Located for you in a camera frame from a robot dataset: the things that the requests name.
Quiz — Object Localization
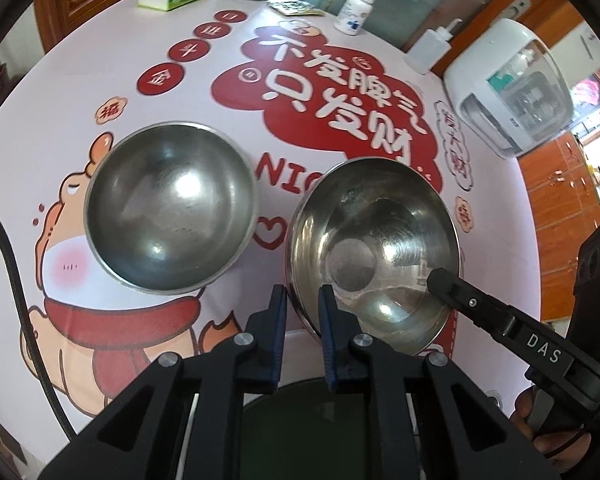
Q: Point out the steel bowl with pink outside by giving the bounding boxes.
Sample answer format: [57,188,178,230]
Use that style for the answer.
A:
[283,157,462,356]

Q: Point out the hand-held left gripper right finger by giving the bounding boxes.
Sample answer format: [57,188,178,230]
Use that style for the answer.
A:
[317,284,553,480]

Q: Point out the black cable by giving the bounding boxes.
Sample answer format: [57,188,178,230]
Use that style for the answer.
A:
[0,197,81,441]

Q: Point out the clear squeeze bottle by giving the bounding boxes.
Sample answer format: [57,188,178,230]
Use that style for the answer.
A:
[405,18,463,76]

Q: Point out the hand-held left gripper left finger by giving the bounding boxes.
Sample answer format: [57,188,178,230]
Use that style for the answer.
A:
[37,284,288,480]

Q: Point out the pink printed tablecloth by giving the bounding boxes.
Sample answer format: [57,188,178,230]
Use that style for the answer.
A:
[0,0,548,461]

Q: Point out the person's right hand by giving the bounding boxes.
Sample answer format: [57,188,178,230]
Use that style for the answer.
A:
[511,387,596,478]

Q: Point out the small steel bowl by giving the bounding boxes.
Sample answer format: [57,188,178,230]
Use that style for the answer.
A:
[84,121,259,295]

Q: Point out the white pill bottle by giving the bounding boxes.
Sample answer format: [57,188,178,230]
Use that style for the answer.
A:
[334,0,376,37]

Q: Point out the white sterilizer cabinet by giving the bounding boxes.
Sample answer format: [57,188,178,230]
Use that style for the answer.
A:
[442,18,579,160]

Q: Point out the blister pack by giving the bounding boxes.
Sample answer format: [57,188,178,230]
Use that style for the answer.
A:
[266,0,325,17]

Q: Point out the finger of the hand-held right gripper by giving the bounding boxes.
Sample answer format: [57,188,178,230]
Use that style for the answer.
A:
[425,268,518,338]

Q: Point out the wooden wall cabinets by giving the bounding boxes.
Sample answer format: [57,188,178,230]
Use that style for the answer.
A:
[517,130,600,321]

